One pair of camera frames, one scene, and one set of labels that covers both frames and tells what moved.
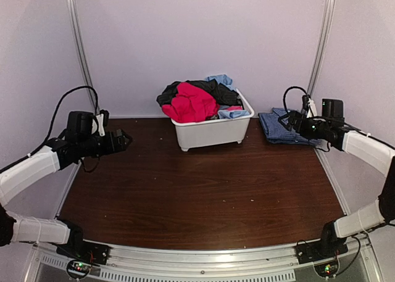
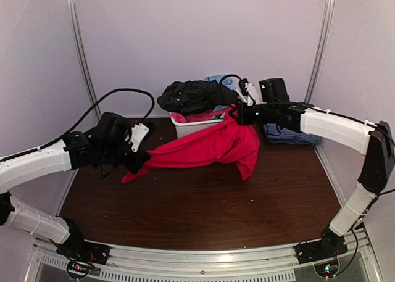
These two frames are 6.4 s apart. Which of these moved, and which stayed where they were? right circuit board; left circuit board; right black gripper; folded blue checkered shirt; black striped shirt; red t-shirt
Moved: red t-shirt; right black gripper
Stayed: folded blue checkered shirt; black striped shirt; left circuit board; right circuit board
